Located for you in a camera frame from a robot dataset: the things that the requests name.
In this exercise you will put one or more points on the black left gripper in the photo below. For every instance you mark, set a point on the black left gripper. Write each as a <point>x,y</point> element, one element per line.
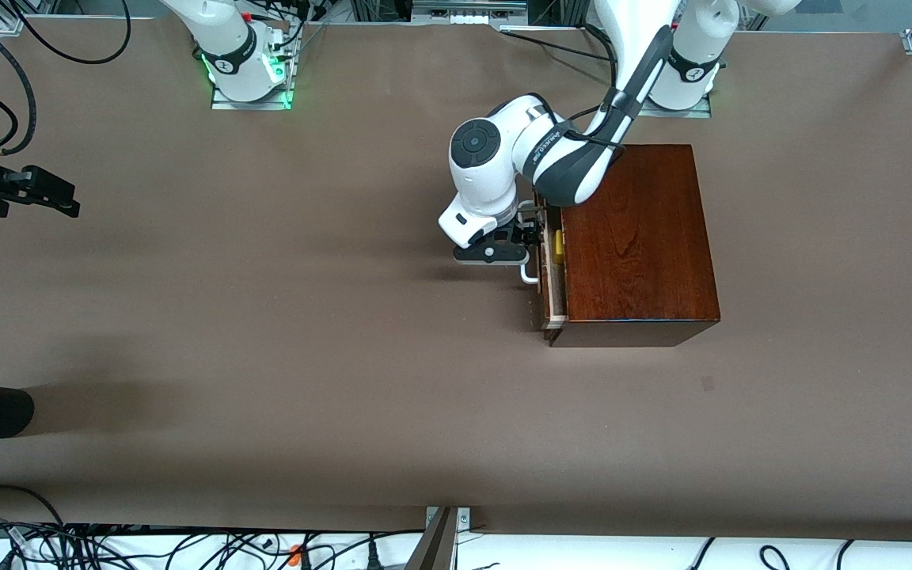
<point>526,231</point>

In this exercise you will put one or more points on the yellow cube block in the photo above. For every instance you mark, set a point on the yellow cube block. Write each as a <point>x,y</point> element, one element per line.
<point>559,244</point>

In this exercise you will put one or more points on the light wooden drawer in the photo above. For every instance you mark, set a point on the light wooden drawer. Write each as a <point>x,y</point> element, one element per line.
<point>555,293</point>

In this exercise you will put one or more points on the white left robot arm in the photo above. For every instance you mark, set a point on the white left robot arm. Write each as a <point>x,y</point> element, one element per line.
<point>488,182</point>

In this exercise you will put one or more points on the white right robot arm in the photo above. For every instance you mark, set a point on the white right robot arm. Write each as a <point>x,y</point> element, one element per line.
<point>226,39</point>

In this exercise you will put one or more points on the dark red wooden cabinet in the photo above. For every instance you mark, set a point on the dark red wooden cabinet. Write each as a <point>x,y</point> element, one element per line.
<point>638,237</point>

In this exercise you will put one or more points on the grey power strip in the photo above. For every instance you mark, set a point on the grey power strip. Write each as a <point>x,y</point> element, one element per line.
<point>468,12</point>

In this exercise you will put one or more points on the dark metal strut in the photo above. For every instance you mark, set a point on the dark metal strut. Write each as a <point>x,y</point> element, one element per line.
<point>436,546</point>

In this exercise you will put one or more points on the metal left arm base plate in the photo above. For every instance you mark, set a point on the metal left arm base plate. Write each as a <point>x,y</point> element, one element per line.
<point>674,113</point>

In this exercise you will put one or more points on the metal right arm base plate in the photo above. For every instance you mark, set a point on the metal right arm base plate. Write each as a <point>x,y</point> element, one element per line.
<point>250,104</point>

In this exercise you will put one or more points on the aluminium table bracket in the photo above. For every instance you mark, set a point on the aluminium table bracket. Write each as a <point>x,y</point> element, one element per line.
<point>464,518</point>

